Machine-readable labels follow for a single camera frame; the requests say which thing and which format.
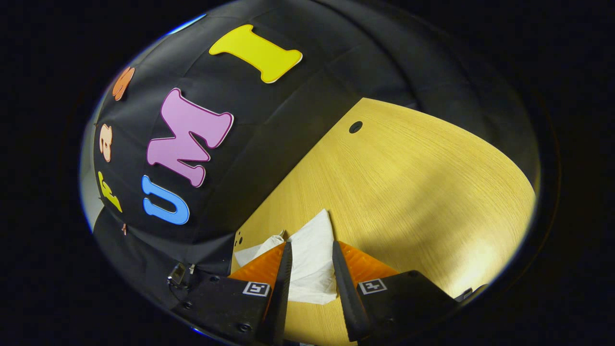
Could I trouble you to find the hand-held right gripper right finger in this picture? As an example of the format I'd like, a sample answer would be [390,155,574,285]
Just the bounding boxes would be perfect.
[331,240,459,343]

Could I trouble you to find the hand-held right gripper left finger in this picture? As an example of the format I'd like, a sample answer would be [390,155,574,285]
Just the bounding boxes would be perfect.
[180,241,293,344]

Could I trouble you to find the white jeans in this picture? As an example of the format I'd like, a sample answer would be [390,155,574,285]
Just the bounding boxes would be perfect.
[234,209,338,306]

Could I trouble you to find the black backdrop cloth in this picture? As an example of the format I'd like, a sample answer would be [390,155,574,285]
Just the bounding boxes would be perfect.
[91,0,541,289]

